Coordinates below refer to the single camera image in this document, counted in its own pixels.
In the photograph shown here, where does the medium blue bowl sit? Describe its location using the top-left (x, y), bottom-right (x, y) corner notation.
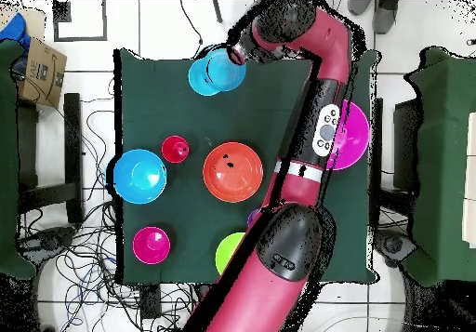
top-left (205, 47), bottom-right (247, 92)

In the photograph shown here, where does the orange bowl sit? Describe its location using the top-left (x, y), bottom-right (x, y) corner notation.
top-left (202, 141), bottom-right (265, 204)

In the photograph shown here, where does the purple cup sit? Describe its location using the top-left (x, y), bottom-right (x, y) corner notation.
top-left (246, 207), bottom-right (261, 229)

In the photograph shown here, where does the dark green tablecloth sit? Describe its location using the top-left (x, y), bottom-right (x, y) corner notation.
top-left (112, 47), bottom-right (380, 286)

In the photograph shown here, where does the red cup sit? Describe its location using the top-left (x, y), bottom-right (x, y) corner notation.
top-left (160, 135), bottom-right (191, 165)

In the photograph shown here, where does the grey shoe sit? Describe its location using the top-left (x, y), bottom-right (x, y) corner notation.
top-left (347, 0), bottom-right (373, 16)
top-left (372, 0), bottom-right (400, 35)

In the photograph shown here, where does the large pink bowl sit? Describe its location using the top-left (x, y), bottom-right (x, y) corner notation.
top-left (326, 99), bottom-right (371, 172)

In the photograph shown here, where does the large blue bowl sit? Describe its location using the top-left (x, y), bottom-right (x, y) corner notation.
top-left (112, 148), bottom-right (168, 206)

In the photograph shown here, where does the black metal stand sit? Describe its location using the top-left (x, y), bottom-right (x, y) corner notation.
top-left (371, 97), bottom-right (421, 199)
top-left (16, 92), bottom-right (85, 225)

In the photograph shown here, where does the green bowl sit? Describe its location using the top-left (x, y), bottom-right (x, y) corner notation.
top-left (214, 232), bottom-right (246, 276)

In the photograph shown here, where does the printed cardboard box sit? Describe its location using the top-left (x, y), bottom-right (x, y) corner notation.
top-left (16, 35), bottom-right (69, 109)

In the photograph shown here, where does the plain cardboard box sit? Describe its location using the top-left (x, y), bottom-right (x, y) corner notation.
top-left (0, 5), bottom-right (47, 44)

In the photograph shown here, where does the small red bowl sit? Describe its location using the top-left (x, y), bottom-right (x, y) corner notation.
top-left (132, 226), bottom-right (172, 266)

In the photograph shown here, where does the blue bag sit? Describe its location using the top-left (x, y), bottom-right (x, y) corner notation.
top-left (0, 12), bottom-right (32, 56)

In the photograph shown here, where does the green cloth covered table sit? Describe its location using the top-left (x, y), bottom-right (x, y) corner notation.
top-left (404, 46), bottom-right (476, 287)
top-left (0, 38), bottom-right (38, 281)

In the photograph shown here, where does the white box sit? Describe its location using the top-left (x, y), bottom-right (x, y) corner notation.
top-left (461, 112), bottom-right (476, 249)

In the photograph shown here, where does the black floor cable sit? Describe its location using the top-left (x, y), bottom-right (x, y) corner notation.
top-left (179, 0), bottom-right (205, 60)

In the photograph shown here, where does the black pedestal foot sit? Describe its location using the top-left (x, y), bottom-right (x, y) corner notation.
top-left (18, 226), bottom-right (77, 262)
top-left (373, 227), bottom-right (417, 268)

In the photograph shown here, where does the tangle of floor cables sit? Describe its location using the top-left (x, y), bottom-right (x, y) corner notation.
top-left (21, 78), bottom-right (209, 332)

